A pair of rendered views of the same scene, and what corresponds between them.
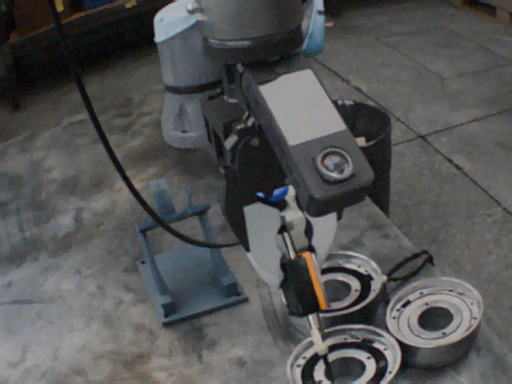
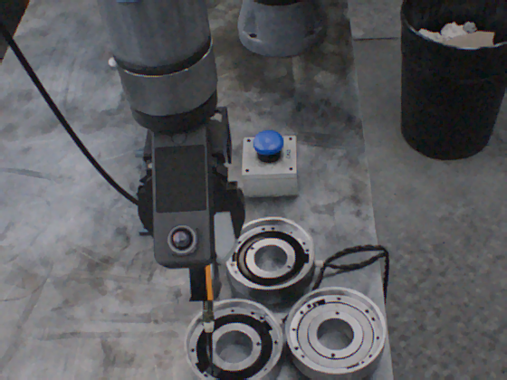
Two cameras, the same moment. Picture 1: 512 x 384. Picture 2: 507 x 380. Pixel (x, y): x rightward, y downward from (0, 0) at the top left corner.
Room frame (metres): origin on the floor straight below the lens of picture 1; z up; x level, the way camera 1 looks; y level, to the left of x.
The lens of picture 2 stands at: (0.08, -0.23, 1.47)
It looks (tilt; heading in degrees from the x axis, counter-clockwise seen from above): 47 degrees down; 21
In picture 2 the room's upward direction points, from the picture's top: 7 degrees counter-clockwise
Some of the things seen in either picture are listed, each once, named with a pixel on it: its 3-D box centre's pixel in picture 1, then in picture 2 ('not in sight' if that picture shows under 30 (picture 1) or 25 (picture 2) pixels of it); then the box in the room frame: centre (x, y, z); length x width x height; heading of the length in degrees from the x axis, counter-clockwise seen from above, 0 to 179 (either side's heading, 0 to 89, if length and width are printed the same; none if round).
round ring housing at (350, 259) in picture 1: (332, 296); (271, 261); (0.54, -0.06, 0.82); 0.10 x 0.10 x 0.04
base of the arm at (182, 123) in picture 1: (203, 99); (281, 4); (1.03, 0.06, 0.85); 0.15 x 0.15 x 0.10
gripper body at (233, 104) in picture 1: (260, 100); (184, 138); (0.47, -0.01, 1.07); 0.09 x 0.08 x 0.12; 15
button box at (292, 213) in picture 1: (274, 219); (271, 162); (0.69, -0.02, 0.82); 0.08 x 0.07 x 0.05; 15
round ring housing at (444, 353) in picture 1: (435, 324); (335, 337); (0.46, -0.15, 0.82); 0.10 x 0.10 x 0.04
